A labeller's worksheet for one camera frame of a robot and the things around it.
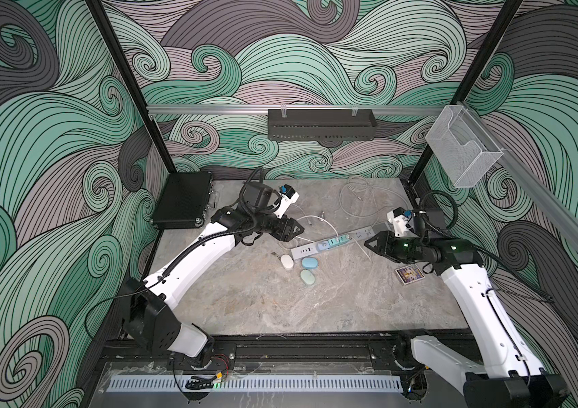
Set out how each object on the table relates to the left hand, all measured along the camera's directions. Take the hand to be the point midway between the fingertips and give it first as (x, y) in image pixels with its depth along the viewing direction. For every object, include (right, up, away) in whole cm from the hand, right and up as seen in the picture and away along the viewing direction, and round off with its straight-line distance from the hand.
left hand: (295, 222), depth 75 cm
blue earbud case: (+6, -17, +18) cm, 25 cm away
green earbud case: (+5, -20, +14) cm, 25 cm away
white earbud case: (-2, -16, +17) cm, 24 cm away
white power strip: (+7, -12, +18) cm, 23 cm away
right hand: (+21, -7, -1) cm, 22 cm away
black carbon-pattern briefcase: (-47, +7, +32) cm, 57 cm away
